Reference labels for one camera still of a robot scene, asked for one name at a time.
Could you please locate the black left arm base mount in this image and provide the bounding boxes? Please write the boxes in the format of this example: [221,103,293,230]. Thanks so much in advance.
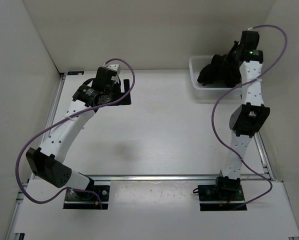
[63,179,110,210]

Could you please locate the small blue label sticker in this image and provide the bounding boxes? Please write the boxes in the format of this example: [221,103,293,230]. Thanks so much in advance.
[67,71,85,76]

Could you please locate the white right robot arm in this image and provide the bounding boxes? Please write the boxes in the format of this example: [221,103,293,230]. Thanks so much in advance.
[214,30,270,200]

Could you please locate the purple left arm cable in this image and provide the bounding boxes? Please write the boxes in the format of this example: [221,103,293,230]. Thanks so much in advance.
[15,58,136,205]

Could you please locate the aluminium front frame rail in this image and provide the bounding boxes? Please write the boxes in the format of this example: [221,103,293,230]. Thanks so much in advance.
[89,174,217,181]

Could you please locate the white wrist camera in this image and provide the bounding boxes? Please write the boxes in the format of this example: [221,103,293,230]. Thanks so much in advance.
[247,27,256,31]
[103,63,121,75]

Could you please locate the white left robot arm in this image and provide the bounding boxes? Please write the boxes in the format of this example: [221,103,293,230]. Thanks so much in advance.
[26,64,129,200]

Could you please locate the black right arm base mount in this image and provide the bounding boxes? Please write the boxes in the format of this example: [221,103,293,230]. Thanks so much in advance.
[192,176,247,212]

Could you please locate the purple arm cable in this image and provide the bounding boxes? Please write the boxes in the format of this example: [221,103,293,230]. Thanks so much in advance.
[211,24,289,208]
[15,58,136,205]

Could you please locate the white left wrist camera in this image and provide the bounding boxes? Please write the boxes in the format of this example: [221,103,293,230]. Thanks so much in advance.
[103,63,121,75]

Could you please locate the black shorts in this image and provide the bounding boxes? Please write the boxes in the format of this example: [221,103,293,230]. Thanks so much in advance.
[197,54,241,88]

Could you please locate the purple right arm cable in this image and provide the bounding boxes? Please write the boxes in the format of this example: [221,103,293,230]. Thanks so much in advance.
[211,24,289,208]

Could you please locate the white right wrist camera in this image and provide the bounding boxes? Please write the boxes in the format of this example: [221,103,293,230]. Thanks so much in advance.
[247,27,256,31]

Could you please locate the white plastic mesh basket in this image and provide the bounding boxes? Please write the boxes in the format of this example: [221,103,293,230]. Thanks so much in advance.
[189,55,230,101]

